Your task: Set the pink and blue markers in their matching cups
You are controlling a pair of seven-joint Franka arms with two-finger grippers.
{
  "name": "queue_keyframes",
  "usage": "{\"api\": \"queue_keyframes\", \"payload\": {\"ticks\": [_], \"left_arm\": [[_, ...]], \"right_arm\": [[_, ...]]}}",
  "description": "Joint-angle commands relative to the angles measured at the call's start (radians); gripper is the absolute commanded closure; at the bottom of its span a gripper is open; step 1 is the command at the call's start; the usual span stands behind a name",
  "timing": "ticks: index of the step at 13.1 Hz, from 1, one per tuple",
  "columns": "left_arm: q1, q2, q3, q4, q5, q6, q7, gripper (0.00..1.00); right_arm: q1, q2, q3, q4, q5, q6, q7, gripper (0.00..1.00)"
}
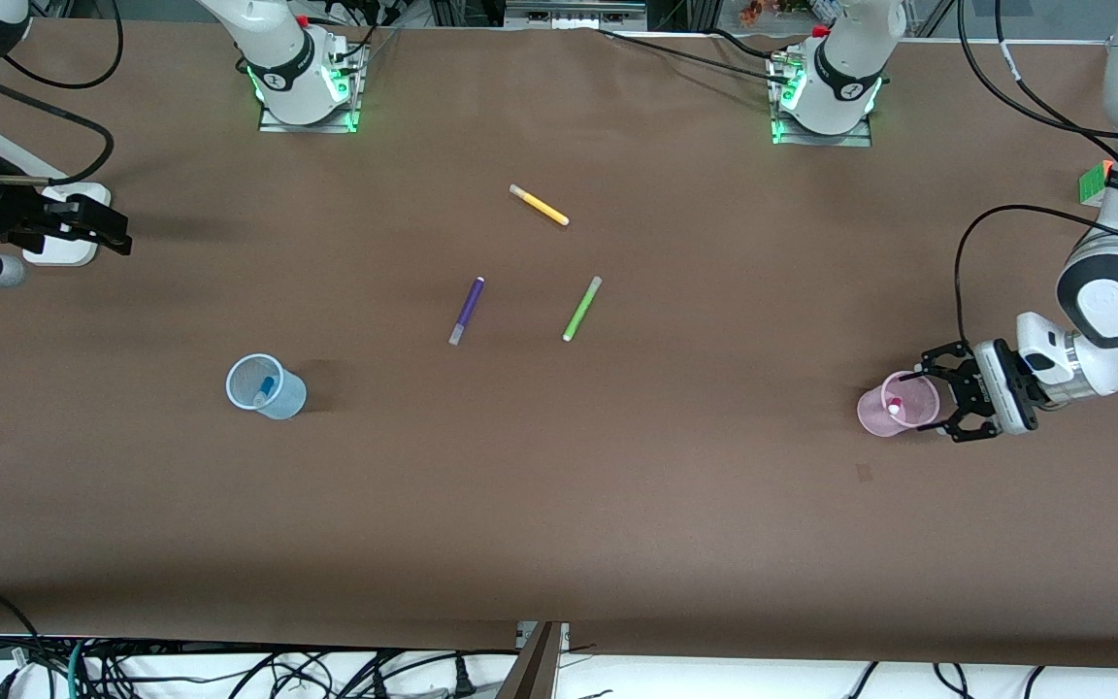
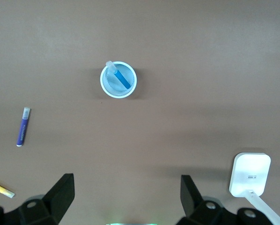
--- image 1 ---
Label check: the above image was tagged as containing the white rounded box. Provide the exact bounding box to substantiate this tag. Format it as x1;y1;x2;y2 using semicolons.
23;184;113;268

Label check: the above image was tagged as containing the green marker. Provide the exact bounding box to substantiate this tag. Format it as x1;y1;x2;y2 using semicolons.
562;276;604;343

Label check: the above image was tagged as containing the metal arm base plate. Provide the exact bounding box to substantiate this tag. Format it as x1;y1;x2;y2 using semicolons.
768;53;875;149
258;44;363;135

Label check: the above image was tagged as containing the yellow marker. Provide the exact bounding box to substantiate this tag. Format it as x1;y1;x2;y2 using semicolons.
509;183;571;227

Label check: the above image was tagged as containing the translucent pink plastic cup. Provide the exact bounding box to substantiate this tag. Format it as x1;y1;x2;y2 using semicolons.
857;370;940;438

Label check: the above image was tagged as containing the green orange tag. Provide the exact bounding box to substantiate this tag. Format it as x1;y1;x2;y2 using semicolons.
1078;160;1116;206

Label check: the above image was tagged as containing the metal table frame post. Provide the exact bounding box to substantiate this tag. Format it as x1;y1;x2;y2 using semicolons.
496;621;572;699

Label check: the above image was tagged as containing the translucent blue plastic cup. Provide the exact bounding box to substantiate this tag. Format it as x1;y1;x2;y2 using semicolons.
225;353;308;420

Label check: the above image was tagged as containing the purple marker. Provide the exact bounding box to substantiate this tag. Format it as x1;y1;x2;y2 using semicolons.
448;277;486;347

